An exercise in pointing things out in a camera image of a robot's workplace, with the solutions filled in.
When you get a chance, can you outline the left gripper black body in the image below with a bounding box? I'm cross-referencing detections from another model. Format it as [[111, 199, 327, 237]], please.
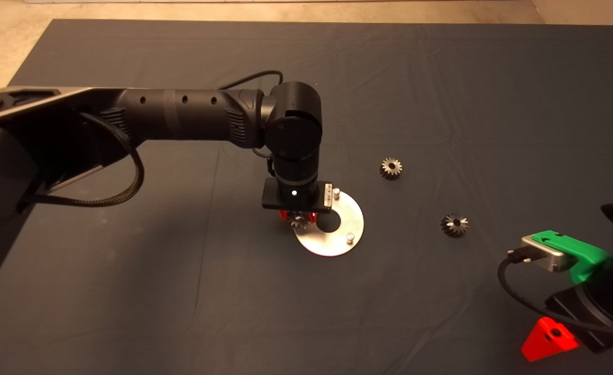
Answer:
[[262, 173, 334, 214]]

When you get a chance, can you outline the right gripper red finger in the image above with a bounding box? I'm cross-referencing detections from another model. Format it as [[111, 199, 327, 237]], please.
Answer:
[[521, 316, 580, 363]]

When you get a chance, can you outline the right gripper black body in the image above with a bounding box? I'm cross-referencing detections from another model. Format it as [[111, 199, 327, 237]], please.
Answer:
[[545, 242, 613, 355]]

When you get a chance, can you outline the round metal carrier plate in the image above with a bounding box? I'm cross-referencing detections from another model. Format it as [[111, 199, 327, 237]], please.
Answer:
[[293, 188, 365, 257]]

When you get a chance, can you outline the dark grey table cloth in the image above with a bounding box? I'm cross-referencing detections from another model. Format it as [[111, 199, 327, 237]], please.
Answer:
[[0, 18, 613, 375]]

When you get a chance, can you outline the black camera cable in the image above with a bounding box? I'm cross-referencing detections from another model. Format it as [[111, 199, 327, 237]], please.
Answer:
[[497, 248, 613, 334]]

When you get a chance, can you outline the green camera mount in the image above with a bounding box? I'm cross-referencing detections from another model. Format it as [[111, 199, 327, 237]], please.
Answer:
[[531, 230, 612, 284]]

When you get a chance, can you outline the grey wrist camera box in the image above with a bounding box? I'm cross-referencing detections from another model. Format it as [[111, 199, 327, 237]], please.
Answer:
[[520, 234, 571, 273]]

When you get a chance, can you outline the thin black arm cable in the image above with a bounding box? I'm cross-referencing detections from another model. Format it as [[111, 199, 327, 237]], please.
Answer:
[[218, 70, 285, 92]]

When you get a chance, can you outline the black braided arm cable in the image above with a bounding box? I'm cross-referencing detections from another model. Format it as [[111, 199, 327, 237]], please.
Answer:
[[17, 112, 145, 209]]

